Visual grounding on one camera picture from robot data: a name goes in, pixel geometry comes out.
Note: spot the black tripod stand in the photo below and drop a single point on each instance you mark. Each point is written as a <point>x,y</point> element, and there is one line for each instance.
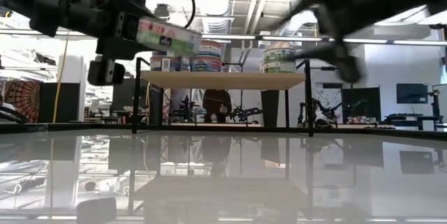
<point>435,102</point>

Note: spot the person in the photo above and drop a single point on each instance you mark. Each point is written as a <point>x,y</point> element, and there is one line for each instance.
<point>216,103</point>

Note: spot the black ceiling dome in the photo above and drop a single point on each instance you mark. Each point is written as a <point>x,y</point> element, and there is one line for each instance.
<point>161,10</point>

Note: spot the black background monitor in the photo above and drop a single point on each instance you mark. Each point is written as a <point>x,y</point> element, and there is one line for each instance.
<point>122,96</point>

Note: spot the patterned cloth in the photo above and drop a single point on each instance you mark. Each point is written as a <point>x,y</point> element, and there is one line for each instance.
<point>24,98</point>

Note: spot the white cabinet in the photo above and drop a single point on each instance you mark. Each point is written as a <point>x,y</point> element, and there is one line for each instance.
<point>75,74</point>

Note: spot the whiteboard with drawings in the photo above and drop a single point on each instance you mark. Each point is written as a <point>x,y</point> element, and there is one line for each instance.
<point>328,96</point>

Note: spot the small background robot arm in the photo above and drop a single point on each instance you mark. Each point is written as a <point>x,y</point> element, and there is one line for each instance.
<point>244,112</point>
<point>324,110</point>

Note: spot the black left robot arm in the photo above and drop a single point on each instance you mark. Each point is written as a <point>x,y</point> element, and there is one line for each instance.
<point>52,7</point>

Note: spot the large black screen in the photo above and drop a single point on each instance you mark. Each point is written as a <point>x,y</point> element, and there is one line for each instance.
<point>361,103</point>

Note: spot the dark low box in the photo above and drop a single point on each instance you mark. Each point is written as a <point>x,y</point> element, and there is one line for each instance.
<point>59,102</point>

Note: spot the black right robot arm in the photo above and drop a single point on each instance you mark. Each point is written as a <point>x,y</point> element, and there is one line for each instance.
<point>384,0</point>

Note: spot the wooden shelf black legs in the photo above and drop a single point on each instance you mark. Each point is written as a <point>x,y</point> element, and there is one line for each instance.
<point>223,81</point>

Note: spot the black bin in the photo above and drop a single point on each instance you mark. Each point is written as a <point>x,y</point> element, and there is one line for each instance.
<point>270,109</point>

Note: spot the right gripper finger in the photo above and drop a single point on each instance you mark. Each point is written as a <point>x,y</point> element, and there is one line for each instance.
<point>317,53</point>
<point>297,6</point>

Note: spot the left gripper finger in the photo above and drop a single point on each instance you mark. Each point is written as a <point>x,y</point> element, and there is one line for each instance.
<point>134,2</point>
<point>115,49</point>

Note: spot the black table frame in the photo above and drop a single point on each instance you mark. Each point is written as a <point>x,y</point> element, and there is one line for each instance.
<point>349,130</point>

